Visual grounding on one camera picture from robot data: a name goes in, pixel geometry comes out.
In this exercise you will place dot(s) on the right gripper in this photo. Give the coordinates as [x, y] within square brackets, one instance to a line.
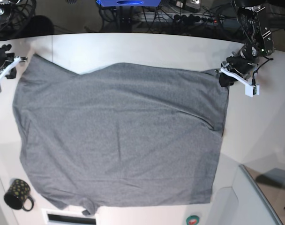
[3, 49]

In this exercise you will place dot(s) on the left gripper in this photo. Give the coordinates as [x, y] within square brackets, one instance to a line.
[241, 63]

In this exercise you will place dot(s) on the grey t-shirt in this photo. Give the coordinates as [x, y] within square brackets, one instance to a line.
[126, 135]

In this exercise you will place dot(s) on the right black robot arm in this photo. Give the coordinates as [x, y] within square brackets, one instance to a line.
[15, 15]

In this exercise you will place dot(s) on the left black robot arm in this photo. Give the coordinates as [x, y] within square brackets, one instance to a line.
[252, 18]

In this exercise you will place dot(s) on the black power strip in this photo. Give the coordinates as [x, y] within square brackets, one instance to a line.
[191, 19]

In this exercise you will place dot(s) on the blue box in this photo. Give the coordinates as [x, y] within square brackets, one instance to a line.
[113, 3]

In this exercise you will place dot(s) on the red green round button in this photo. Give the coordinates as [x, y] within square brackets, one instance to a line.
[192, 220]

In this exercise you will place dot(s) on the white slotted panel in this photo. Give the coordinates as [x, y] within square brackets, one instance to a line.
[63, 217]

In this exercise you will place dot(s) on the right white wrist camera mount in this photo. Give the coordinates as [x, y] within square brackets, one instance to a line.
[6, 71]

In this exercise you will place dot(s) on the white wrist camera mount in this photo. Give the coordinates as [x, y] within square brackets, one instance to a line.
[252, 87]
[6, 71]

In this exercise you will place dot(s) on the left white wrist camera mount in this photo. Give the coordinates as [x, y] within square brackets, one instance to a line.
[252, 87]

